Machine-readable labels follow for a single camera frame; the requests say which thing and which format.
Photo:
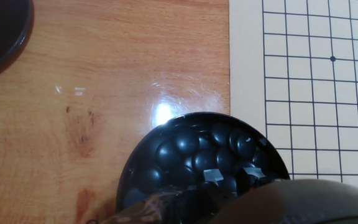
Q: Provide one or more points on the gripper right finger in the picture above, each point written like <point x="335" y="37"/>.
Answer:
<point x="252" y="173"/>

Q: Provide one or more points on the black Go stone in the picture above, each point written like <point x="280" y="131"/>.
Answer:
<point x="185" y="143"/>
<point x="168" y="154"/>
<point x="242" y="145"/>
<point x="225" y="158"/>
<point x="204" y="160"/>

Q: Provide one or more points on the beige grid Go board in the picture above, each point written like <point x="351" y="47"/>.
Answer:
<point x="306" y="93"/>

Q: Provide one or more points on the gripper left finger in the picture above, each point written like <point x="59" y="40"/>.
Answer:
<point x="213" y="176"/>

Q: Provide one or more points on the black round stone bowl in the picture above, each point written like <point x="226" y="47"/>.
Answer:
<point x="126" y="174"/>

